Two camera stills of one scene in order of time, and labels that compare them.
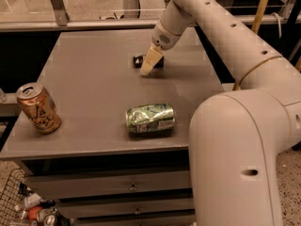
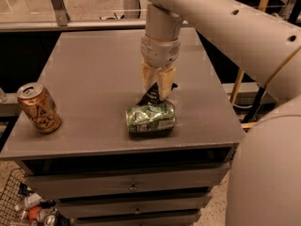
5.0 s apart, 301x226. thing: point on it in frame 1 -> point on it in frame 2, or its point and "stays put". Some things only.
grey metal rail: x=27 y=25 stays put
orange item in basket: x=33 y=212 stays put
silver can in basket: x=47 y=216 stays put
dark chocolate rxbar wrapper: x=139 y=60 -> x=153 y=95
